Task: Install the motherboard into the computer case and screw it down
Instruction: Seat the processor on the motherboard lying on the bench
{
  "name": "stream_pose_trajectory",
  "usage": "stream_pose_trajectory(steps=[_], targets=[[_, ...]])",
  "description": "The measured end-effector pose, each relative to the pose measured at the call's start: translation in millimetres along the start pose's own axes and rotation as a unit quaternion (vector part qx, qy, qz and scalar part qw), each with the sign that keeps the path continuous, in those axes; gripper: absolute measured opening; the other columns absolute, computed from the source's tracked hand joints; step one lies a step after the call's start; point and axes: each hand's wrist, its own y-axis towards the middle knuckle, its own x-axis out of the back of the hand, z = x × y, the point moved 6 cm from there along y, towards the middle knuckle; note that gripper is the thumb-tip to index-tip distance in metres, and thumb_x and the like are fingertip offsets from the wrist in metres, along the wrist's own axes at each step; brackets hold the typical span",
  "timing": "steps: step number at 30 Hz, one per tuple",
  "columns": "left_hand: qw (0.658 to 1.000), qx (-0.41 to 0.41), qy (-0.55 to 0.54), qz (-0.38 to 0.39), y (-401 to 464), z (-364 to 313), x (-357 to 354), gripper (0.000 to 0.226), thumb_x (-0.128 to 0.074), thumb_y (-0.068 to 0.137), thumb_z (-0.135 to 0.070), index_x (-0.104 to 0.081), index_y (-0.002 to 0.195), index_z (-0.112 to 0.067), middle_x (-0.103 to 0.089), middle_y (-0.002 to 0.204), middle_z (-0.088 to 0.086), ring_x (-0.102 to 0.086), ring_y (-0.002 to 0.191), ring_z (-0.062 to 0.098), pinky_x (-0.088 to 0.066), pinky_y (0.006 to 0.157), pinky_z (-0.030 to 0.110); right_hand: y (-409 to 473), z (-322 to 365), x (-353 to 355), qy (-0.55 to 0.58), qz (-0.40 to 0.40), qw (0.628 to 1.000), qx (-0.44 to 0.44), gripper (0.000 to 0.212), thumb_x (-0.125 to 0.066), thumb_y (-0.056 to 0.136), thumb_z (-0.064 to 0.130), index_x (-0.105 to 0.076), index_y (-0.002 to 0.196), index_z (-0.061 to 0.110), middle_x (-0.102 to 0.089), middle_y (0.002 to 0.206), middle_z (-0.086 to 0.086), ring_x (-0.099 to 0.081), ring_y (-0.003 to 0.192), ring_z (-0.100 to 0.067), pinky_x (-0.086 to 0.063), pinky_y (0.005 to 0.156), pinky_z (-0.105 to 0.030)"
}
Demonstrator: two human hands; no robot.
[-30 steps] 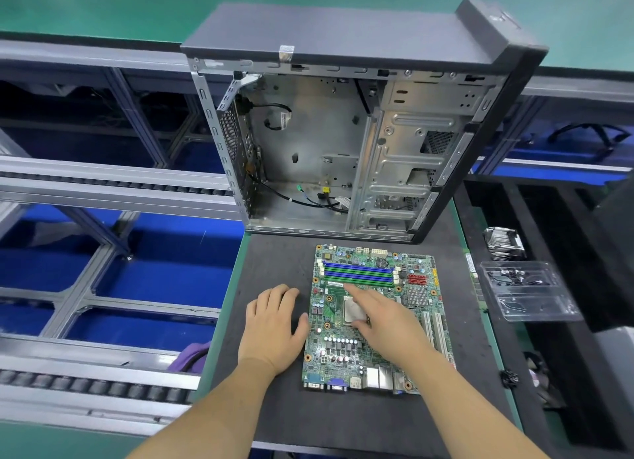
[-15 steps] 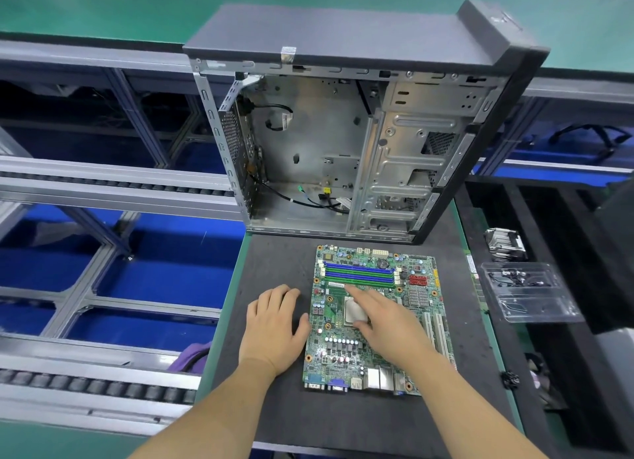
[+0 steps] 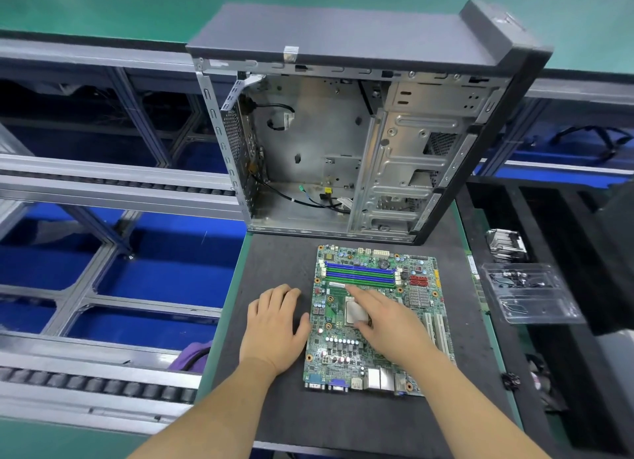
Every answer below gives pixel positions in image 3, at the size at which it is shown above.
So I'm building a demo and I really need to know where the person's left hand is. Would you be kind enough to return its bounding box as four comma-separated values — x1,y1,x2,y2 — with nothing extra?
238,283,311,376

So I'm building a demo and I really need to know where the person's right hand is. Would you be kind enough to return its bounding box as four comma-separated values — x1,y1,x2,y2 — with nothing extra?
345,283,437,370

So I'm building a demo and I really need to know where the silver square CPU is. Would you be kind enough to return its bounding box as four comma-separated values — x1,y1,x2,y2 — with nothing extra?
343,297,372,327

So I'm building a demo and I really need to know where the green motherboard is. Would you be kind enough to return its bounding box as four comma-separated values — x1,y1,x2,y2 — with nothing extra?
302,244,457,394

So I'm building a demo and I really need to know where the grey metal computer case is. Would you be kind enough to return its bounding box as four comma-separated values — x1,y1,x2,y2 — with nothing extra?
186,0,554,247

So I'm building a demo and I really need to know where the person's right forearm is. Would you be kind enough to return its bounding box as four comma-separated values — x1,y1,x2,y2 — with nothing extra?
404,355,553,459

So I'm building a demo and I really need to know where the person's left forearm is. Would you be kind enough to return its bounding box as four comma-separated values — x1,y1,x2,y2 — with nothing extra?
129,359,287,459

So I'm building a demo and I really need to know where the black CPU cooler fan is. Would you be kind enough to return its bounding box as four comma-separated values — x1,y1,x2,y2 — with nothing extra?
485,228,529,265

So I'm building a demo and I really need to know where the clear plastic screw tray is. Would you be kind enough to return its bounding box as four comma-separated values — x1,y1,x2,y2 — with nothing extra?
479,262,588,325

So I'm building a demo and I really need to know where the black cooling fan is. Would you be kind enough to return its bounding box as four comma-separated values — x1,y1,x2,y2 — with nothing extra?
525,353,572,417

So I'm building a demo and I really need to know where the green conveyor belt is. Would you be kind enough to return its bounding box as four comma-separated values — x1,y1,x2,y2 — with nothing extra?
0,0,634,78

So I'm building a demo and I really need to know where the grey roller conveyor rail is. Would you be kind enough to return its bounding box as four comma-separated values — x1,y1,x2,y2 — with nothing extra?
0,333,205,438

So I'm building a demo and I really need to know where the grey flat metal rail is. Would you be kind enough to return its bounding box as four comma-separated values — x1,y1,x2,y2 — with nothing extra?
0,154,245,221

